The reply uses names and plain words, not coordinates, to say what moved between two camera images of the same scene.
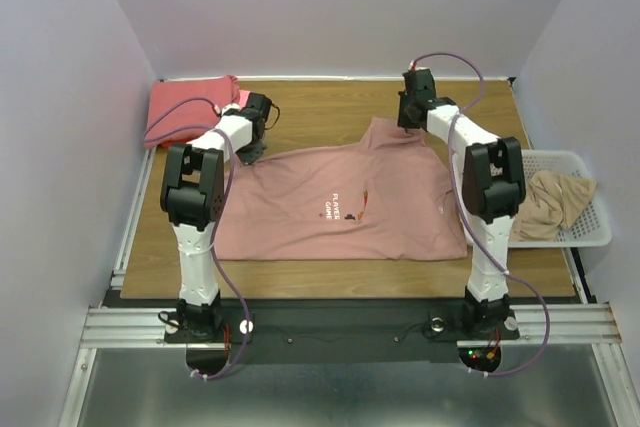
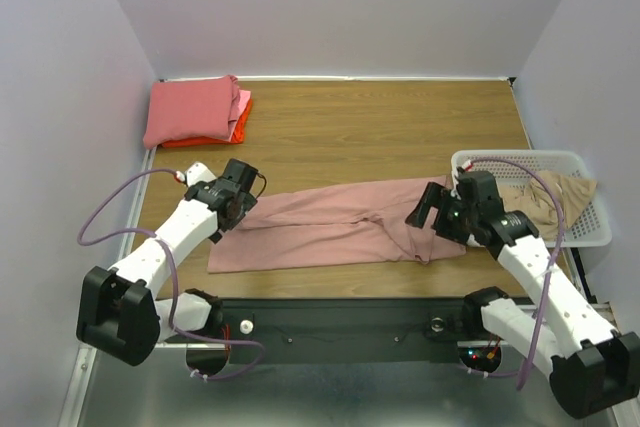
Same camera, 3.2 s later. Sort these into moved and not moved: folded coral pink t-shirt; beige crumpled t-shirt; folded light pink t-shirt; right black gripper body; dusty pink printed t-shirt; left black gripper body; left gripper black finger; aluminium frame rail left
Moved: dusty pink printed t-shirt; left black gripper body; left gripper black finger; right black gripper body
Not moved: folded light pink t-shirt; folded coral pink t-shirt; beige crumpled t-shirt; aluminium frame rail left
